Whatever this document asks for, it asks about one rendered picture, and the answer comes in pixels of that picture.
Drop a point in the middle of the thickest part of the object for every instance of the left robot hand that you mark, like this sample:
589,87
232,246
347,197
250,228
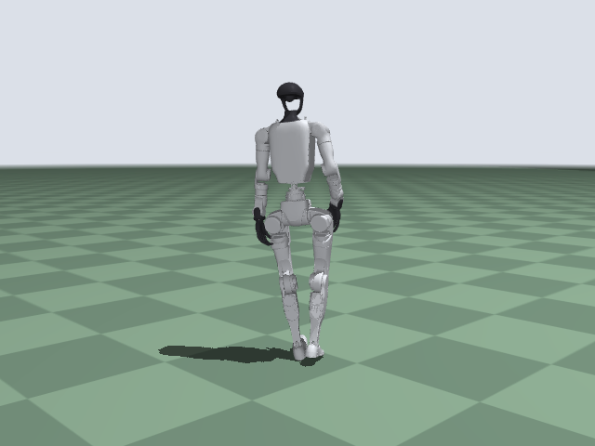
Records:
260,228

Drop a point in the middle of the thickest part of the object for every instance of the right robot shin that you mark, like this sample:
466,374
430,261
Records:
317,310

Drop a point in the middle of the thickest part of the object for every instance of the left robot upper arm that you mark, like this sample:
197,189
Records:
263,154

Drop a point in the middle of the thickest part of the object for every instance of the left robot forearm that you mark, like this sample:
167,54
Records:
260,196

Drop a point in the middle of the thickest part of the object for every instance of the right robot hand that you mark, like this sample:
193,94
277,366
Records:
335,213

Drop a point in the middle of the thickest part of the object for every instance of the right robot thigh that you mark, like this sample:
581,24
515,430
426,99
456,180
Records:
322,227

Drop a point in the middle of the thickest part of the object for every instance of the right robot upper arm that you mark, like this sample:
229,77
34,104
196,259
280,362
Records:
324,143

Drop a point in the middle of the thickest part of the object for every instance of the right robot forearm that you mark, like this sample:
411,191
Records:
335,188

